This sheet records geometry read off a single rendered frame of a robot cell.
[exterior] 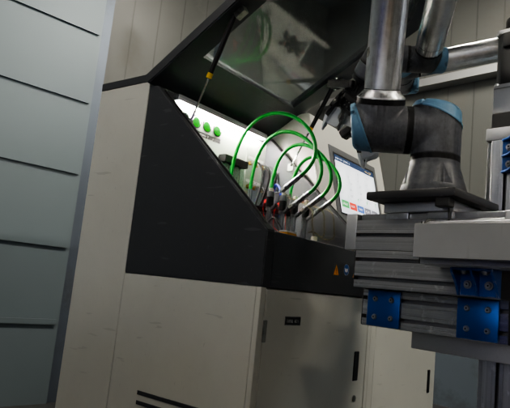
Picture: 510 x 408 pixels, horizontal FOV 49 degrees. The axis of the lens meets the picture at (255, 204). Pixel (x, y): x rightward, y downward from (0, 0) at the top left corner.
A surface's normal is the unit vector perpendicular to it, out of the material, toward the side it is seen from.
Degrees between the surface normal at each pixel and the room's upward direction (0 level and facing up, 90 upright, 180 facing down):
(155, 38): 90
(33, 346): 90
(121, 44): 90
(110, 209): 90
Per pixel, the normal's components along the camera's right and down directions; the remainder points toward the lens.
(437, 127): -0.15, -0.15
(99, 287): -0.60, -0.18
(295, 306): 0.79, -0.01
